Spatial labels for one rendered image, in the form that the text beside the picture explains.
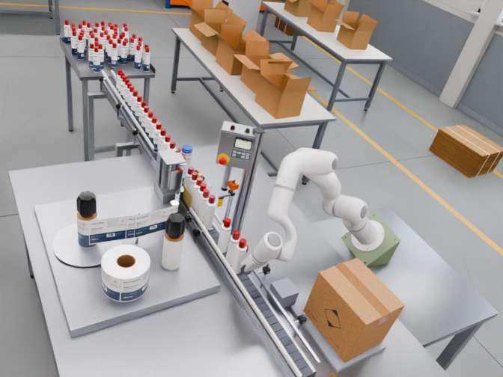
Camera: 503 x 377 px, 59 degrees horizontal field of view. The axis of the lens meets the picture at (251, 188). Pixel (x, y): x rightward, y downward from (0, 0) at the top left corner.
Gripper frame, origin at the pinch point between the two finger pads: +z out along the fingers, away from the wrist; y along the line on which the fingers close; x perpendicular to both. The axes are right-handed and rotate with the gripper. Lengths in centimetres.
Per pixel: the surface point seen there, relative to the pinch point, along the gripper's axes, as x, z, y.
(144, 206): -60, 32, 25
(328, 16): -344, 124, -340
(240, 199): -36.6, -0.7, -12.5
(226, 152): -51, -23, -2
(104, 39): -255, 87, -10
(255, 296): 11.4, 5.2, -1.3
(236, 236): -15.7, -5.1, 1.0
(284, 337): 34.0, -3.1, -1.9
